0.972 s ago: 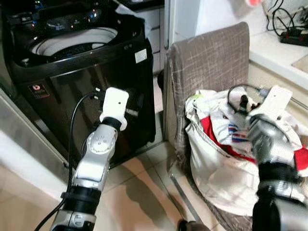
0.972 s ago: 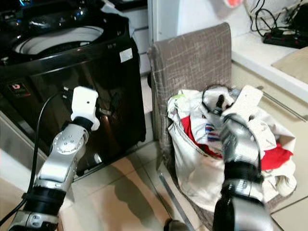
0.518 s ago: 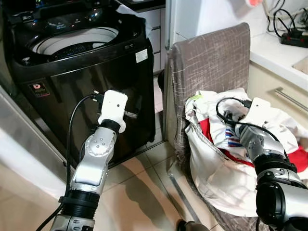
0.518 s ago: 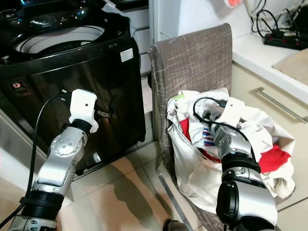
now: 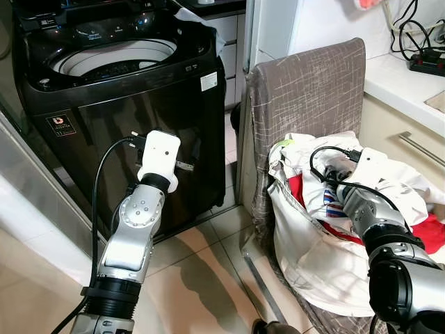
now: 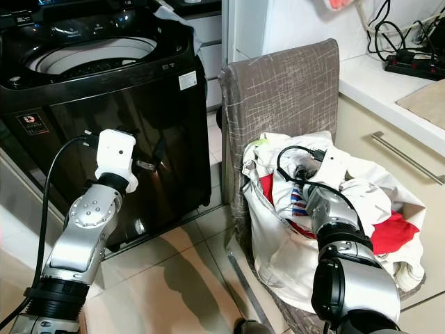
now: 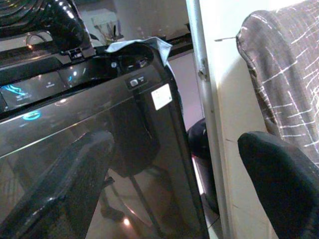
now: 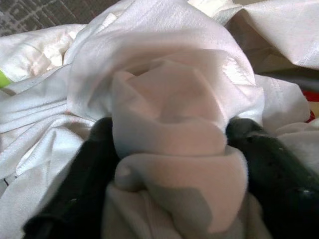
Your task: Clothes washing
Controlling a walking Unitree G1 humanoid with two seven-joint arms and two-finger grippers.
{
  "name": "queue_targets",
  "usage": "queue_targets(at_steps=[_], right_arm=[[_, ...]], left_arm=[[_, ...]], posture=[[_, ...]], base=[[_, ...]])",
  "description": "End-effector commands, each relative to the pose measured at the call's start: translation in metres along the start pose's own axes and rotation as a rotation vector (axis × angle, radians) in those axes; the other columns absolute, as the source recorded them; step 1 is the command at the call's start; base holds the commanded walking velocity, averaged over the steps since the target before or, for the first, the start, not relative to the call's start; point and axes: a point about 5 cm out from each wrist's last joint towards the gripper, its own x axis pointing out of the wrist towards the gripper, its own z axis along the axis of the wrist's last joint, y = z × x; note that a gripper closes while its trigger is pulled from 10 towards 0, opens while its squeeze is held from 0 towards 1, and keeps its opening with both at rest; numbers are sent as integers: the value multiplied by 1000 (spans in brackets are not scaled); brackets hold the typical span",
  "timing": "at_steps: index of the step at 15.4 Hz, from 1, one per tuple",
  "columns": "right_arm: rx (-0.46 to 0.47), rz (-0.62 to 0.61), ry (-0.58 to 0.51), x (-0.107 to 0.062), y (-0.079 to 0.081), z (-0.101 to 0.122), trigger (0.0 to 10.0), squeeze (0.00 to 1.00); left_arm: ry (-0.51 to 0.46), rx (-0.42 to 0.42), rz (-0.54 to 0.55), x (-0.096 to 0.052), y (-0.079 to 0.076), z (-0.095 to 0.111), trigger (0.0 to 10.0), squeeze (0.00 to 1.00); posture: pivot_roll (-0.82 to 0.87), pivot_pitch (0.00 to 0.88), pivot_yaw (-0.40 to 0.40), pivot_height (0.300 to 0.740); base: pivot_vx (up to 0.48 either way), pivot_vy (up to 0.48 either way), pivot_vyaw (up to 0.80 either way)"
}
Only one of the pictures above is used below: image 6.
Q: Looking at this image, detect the white garment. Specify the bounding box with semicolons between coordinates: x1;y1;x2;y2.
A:
241;129;427;314

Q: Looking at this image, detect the black top-load washing machine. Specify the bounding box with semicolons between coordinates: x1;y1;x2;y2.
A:
0;0;211;253

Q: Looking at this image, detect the red blue striped cloth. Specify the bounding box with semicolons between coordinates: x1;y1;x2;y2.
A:
290;189;312;218

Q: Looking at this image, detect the beige kitchen cabinet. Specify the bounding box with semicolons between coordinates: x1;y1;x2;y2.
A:
334;53;445;296

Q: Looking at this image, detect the white washer sticker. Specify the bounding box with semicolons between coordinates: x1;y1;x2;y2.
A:
178;69;198;92

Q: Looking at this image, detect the chair with brown-grey cover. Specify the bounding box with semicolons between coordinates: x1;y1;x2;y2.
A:
218;38;426;334

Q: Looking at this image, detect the white drawer unit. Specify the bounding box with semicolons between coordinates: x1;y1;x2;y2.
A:
181;13;225;116

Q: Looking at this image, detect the red garment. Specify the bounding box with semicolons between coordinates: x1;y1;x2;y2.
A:
259;173;422;255

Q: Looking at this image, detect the white cloth on washer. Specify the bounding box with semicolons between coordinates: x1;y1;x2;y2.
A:
152;5;204;51

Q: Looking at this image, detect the beige counter mat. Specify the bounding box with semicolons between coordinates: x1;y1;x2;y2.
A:
394;79;445;131

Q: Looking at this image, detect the black power strip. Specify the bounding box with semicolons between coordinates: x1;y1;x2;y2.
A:
383;50;445;81

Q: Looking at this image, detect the dark robot foot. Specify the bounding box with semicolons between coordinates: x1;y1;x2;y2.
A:
232;317;280;334

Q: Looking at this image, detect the pink hanging item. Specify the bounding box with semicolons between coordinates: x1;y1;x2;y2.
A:
323;0;366;12

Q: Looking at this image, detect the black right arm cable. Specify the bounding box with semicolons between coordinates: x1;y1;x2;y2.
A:
276;144;366;232

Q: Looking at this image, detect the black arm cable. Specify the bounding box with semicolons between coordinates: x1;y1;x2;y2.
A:
276;144;366;232
0;134;106;334

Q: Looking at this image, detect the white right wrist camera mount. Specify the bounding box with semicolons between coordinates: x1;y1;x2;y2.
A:
315;146;354;186

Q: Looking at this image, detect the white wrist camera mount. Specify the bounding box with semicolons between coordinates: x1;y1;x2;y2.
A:
95;128;139;193
315;146;354;186

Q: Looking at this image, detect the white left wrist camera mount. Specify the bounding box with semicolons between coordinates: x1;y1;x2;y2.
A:
95;128;139;193

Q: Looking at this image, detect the silver drawer handle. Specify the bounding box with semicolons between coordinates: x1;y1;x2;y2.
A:
369;131;445;186

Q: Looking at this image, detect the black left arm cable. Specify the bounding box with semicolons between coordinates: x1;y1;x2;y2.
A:
0;134;106;334

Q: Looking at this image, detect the black power cables bundle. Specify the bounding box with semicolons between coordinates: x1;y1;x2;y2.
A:
365;0;445;67

